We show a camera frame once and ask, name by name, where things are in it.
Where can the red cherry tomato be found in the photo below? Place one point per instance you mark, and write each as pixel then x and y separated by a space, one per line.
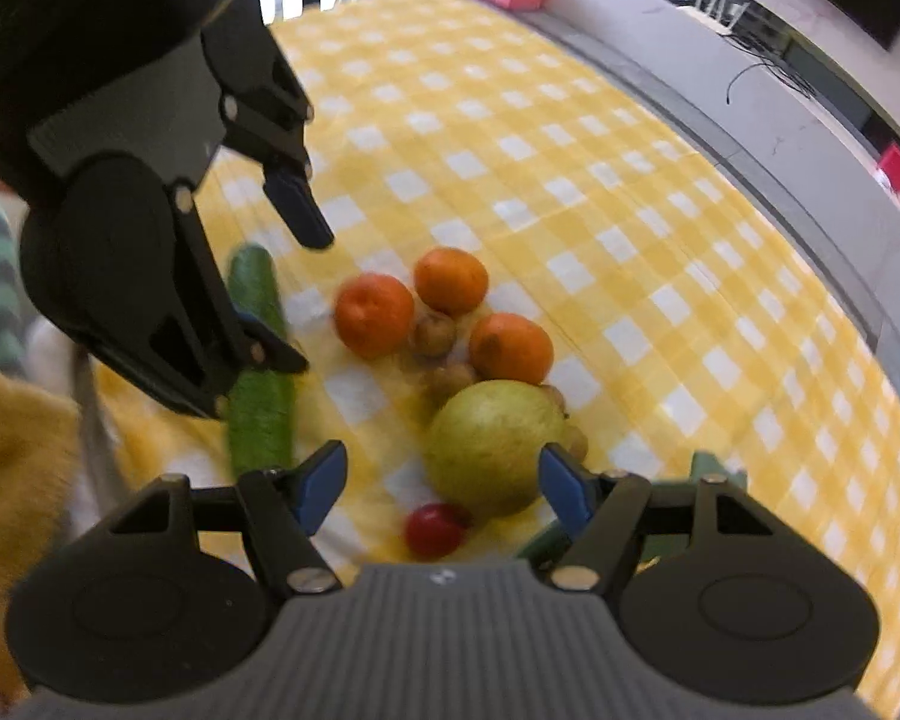
pixel 435 531

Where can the green fruit bowl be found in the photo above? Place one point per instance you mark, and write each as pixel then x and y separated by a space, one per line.
pixel 549 545

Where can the orange tangerine top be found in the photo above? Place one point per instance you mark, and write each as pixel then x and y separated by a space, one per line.
pixel 451 281

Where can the brown longan fruit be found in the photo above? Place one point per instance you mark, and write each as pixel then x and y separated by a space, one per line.
pixel 434 336
pixel 444 382

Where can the red box on shelf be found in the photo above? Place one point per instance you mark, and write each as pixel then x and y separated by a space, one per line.
pixel 887 171

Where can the orange tangerine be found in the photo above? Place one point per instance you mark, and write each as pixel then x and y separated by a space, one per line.
pixel 451 281
pixel 373 315
pixel 509 346

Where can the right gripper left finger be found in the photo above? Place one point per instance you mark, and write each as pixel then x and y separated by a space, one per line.
pixel 177 586

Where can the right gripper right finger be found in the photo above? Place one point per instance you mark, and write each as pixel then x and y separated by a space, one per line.
pixel 709 587

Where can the green cucumber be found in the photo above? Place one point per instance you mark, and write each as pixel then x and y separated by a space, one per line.
pixel 260 420

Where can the white wifi router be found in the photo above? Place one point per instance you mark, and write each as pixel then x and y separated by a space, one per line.
pixel 722 16

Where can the green yellow pear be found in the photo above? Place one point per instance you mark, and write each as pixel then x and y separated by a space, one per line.
pixel 481 449

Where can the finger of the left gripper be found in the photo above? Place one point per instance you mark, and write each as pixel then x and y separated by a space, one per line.
pixel 121 264
pixel 265 112

